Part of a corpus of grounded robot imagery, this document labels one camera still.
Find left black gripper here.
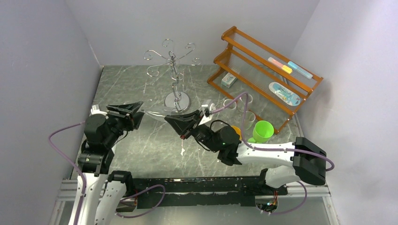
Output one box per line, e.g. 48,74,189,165
105,101,145,147

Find orange plastic goblet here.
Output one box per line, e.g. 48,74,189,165
231,126,242,140

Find clear wine glass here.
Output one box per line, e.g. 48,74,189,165
126,103,178,121

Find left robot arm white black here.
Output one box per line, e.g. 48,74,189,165
69,101,144,225

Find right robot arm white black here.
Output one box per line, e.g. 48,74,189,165
164,110,327,195

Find chrome wine glass rack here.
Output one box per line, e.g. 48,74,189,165
143,38,196,113

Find clear glass back left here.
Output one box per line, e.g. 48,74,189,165
223,98,237,111

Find small teal white box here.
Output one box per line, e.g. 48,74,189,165
221,73,237,88

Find clear glass back right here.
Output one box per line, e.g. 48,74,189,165
237,94,253,112

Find clear glass front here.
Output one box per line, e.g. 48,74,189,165
243,111,256,130

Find green plastic goblet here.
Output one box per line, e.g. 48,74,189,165
247,120,274,143

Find black base bar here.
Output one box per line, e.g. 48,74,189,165
107,171,288,209

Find orange wooden shelf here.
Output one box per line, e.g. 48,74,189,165
207,26,323,134

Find pink yellow highlighter pack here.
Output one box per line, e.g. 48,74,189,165
268,57,292,74

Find light blue highlighter pack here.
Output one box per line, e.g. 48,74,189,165
287,61,313,79

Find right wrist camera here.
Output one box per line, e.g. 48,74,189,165
199,103,215,125

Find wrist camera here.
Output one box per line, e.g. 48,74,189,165
90,105,107,116
199,103,215,125

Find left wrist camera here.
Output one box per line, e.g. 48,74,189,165
90,105,107,116

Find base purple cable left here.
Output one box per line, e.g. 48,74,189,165
115,184,166,218

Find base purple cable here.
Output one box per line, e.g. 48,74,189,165
260,181,308,216
115,184,166,218

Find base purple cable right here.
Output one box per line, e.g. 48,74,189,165
260,181,308,216

